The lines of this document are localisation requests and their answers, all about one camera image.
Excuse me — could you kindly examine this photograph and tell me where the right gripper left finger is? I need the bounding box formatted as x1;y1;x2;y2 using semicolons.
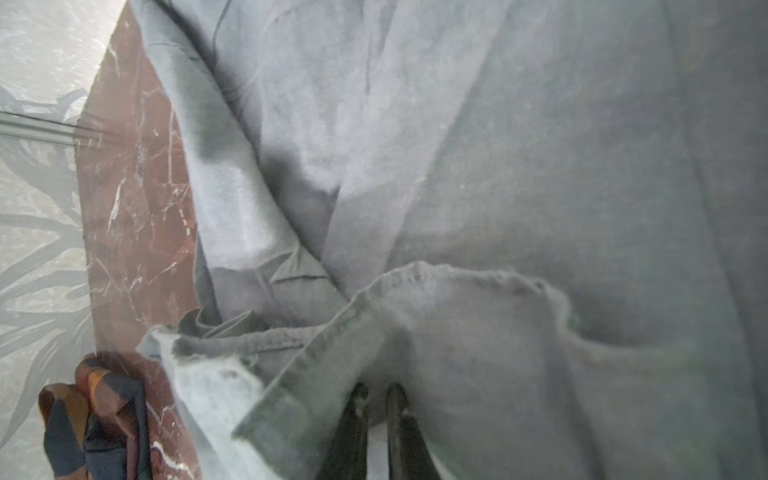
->
316;383;369;480

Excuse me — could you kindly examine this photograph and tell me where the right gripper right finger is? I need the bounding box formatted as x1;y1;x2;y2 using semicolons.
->
386;383;441;480

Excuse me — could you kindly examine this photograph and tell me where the grey long sleeve shirt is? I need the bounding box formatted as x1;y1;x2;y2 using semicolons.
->
131;1;767;479

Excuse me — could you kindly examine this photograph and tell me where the folded multicolour plaid shirt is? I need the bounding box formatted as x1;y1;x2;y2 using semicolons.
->
38;354;152;480

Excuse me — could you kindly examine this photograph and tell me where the aluminium cage frame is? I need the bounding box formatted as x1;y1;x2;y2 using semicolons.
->
0;112;80;146

